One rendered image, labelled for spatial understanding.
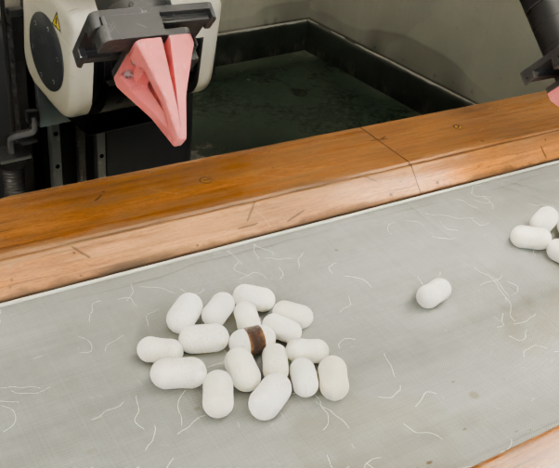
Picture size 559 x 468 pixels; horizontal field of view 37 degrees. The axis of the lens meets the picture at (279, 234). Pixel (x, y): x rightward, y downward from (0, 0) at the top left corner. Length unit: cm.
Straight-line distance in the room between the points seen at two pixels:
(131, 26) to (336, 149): 30
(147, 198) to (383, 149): 26
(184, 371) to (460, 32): 226
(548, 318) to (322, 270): 19
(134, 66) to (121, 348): 22
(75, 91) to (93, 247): 45
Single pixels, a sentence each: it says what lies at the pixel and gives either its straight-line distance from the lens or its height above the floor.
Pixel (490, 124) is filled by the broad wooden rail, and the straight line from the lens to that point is 97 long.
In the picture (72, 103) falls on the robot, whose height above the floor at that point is 68.
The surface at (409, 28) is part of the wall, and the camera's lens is 289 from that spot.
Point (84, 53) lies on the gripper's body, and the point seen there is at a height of 90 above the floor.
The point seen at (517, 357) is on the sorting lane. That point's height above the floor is 74.
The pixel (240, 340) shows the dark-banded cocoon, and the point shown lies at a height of 76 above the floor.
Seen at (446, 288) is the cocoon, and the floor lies 76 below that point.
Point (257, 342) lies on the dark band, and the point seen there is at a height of 76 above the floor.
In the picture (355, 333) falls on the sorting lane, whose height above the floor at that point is 74.
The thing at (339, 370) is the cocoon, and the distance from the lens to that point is 58.
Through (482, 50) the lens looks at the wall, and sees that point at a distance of 269.
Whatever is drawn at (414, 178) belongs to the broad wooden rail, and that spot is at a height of 75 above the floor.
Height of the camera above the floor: 115
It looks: 33 degrees down
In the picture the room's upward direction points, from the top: 6 degrees clockwise
